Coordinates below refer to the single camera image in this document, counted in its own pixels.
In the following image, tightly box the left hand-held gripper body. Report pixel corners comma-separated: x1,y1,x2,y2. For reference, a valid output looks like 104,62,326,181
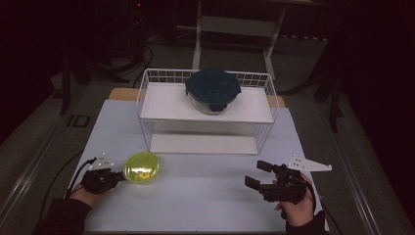
80,153,120,196

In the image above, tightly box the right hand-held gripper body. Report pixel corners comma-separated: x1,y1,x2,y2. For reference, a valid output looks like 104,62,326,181
259,154,333,206

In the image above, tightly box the yellow-green lidded container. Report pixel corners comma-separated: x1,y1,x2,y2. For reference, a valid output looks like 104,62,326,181
122,151,161,185

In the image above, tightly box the white wire shelf rack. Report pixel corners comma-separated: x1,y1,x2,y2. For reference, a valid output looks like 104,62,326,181
136,68,280,157

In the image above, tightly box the dark blue round lidded container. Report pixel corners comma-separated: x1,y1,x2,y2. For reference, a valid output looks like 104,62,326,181
184,67,242,116

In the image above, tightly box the person's left hand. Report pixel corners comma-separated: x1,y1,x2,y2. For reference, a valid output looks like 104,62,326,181
69,187,109,209

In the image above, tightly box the person's right hand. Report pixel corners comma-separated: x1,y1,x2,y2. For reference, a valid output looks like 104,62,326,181
273,172,317,228

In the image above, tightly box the white table cover sheet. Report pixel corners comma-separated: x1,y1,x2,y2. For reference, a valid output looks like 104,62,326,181
69,99,331,234

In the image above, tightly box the black floor socket plate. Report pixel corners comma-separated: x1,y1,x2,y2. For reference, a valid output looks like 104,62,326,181
67,114,91,128

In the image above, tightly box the black metal stand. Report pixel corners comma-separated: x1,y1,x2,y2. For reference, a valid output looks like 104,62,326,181
313,70,346,133
59,55,92,116

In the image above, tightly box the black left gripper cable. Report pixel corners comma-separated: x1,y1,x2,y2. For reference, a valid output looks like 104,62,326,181
66,157,98,198

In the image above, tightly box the black floor cable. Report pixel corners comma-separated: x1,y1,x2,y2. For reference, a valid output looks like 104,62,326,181
39,149,85,220

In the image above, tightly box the bundle of black cables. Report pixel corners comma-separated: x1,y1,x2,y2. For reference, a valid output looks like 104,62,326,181
107,42,155,88

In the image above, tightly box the white metal desk frame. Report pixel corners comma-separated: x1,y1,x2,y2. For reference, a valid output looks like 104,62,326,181
191,0,288,81

